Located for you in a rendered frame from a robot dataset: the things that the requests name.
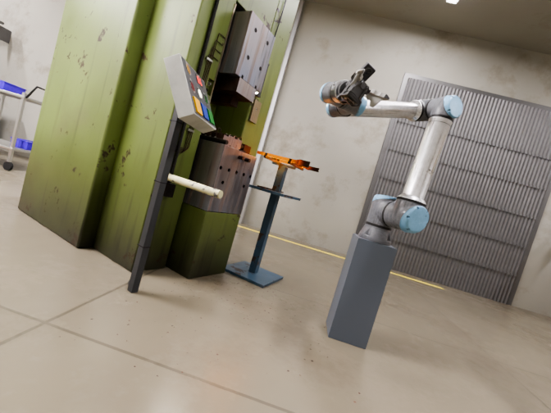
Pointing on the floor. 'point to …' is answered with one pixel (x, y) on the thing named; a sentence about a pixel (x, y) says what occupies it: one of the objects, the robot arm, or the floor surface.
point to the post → (155, 203)
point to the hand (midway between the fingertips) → (378, 83)
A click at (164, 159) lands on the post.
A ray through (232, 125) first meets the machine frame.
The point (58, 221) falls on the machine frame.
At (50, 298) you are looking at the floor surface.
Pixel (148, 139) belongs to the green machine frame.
